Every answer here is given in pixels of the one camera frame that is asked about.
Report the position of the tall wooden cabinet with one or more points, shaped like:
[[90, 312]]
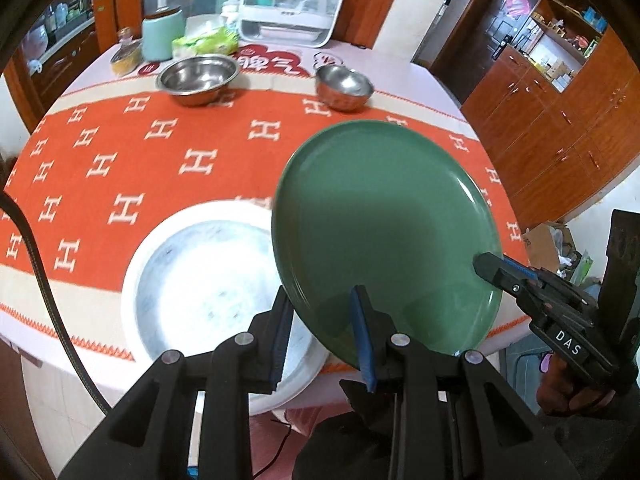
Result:
[[575, 125]]

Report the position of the white clear-lid storage box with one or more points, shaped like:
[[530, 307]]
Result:
[[280, 30]]

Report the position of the white pill bottle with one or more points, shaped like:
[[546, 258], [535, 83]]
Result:
[[230, 12]]

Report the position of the mint green canister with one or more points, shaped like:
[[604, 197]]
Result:
[[162, 37]]

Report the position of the glass jar with yellow contents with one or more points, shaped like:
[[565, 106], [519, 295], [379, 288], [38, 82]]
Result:
[[125, 62]]

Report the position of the small glass stopper jar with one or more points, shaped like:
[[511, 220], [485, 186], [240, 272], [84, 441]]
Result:
[[125, 36]]

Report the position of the cardboard box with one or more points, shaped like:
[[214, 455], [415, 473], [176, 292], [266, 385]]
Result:
[[537, 247]]

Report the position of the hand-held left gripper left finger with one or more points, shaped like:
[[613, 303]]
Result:
[[280, 350]]

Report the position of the green tissue pack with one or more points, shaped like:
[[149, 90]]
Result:
[[207, 42]]

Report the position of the large white plate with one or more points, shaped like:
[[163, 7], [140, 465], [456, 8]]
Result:
[[131, 300]]

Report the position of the small steel bowl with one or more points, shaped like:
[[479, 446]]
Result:
[[345, 85]]

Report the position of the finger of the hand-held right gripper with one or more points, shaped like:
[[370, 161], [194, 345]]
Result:
[[522, 269], [492, 267]]

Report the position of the person's right hand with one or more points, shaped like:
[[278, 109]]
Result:
[[560, 390]]

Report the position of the green plate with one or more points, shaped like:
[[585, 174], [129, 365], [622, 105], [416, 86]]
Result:
[[380, 210]]

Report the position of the large steel basin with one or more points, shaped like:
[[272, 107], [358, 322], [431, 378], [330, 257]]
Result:
[[197, 77]]

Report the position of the orange printed tablecloth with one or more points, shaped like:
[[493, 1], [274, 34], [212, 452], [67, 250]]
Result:
[[150, 160]]

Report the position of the dark entrance door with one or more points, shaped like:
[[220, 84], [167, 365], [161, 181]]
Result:
[[480, 25]]

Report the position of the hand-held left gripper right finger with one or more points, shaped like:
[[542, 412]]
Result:
[[362, 340]]

